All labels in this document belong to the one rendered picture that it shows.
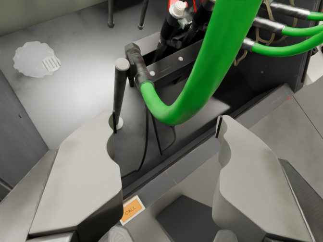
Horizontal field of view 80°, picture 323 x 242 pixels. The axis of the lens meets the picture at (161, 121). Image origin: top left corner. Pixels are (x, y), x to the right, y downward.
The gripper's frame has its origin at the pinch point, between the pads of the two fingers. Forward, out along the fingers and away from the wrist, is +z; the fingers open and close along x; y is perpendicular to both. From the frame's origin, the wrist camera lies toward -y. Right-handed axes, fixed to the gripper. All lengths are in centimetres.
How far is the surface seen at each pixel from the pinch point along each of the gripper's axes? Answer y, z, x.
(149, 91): 1.0, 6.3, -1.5
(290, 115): 72, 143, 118
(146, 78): 0.4, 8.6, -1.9
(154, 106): 1.1, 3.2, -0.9
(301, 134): 86, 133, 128
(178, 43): -0.5, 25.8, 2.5
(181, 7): -6.1, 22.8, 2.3
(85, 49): 5, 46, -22
